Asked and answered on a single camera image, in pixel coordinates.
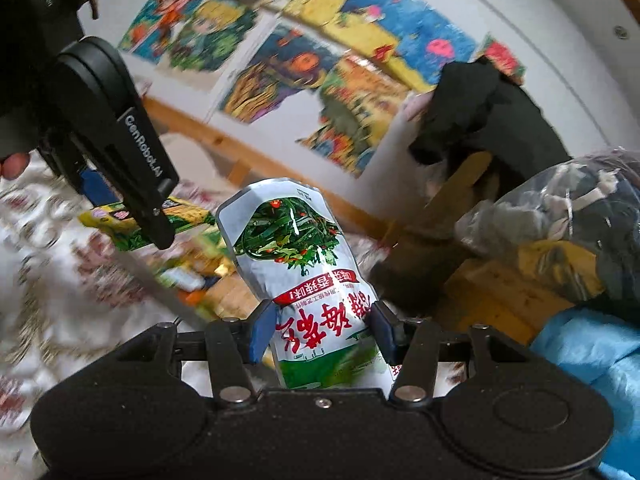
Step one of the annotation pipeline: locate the metal tray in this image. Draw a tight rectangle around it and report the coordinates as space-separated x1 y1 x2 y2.
112 245 261 333

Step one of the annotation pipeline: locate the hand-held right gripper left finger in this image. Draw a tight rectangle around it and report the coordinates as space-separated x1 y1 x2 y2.
107 302 278 406

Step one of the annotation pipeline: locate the wooden bed frame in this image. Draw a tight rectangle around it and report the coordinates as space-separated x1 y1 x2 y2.
140 95 406 251

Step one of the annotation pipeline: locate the white green pickle packet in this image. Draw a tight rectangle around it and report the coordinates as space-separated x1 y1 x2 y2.
215 177 397 391

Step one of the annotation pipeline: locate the group of colourful wall drawings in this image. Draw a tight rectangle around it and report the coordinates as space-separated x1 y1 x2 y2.
117 0 528 179

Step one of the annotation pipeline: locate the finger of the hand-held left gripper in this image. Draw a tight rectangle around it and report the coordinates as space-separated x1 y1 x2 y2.
64 160 103 197
134 195 177 251

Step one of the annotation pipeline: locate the yellow cardboard box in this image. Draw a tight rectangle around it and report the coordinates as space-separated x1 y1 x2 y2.
440 240 607 347

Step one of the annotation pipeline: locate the floral patterned bedspread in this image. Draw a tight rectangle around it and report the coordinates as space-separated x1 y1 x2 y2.
0 152 471 461

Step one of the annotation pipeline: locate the clear plastic bag with clothes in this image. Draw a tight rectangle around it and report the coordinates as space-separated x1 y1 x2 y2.
454 146 640 307

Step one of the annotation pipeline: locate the wooden slat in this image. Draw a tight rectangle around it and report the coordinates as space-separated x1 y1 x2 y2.
415 152 494 241

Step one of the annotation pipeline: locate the light blue plastic bag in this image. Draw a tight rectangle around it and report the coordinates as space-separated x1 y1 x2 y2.
530 307 640 480

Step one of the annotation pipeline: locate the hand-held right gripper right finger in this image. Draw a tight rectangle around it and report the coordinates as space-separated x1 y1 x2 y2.
369 300 538 406

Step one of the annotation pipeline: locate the person's left hand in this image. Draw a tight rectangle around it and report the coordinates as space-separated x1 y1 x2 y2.
0 152 31 181

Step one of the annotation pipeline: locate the black cloth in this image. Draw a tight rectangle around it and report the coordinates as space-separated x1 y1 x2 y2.
407 57 573 172

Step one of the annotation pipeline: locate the yellow green snack packet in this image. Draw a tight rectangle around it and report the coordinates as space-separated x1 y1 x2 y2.
79 198 217 252

